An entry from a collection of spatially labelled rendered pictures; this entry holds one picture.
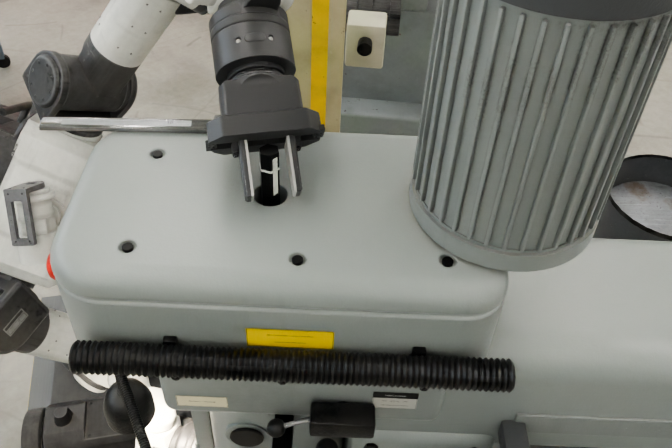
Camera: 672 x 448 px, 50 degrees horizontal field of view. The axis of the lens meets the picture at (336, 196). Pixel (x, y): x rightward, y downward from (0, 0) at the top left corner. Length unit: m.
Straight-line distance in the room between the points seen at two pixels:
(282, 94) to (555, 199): 0.30
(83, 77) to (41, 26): 3.91
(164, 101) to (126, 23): 3.09
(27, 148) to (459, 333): 0.79
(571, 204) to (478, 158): 0.10
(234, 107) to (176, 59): 3.84
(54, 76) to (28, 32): 3.89
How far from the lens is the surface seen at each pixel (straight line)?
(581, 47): 0.58
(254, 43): 0.76
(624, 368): 0.89
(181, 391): 0.88
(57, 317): 1.43
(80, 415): 2.17
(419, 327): 0.73
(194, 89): 4.30
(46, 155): 1.25
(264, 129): 0.74
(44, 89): 1.21
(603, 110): 0.62
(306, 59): 2.71
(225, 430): 1.00
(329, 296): 0.70
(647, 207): 3.09
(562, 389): 0.89
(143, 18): 1.13
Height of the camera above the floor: 2.42
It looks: 43 degrees down
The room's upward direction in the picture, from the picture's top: 3 degrees clockwise
